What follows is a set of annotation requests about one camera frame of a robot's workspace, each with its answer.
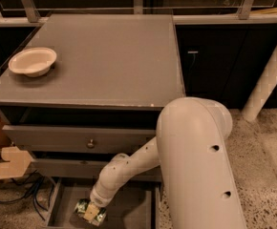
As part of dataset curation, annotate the grey bottom drawer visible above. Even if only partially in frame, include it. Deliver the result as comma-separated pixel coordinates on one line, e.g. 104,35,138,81
39,178,160,229

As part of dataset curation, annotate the blue cable on floor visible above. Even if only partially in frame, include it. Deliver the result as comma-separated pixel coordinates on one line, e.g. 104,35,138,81
0,170,55,221

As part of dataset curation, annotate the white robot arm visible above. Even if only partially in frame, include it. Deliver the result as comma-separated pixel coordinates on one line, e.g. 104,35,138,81
85,97,246,229

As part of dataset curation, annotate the dark low cabinet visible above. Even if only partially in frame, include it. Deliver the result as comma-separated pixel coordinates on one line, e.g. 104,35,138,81
176,23,277,109

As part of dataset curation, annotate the grey drawer cabinet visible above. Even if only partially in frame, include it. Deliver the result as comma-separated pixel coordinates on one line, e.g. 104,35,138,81
0,13,187,229

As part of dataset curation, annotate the crushed green can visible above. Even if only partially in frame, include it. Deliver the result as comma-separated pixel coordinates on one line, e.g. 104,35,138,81
75,198,107,226

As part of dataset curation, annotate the grey middle drawer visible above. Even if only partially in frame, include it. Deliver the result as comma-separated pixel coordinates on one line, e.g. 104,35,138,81
31,158,161,182

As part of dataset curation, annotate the white angled post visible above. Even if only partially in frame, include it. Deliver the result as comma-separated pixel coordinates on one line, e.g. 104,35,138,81
242,46,277,122

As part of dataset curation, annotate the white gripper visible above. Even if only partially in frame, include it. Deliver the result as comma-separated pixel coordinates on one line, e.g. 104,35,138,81
83,185,115,221

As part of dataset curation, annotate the grey drawer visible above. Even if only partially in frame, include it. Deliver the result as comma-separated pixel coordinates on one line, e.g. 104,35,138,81
39,178,160,229
2,107,178,156
31,158,161,182

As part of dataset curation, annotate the grey top drawer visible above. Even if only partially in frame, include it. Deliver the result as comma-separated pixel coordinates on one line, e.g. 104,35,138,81
2,107,178,156

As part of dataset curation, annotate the metal railing frame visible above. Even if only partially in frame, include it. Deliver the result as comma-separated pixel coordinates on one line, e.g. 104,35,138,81
0,0,277,27

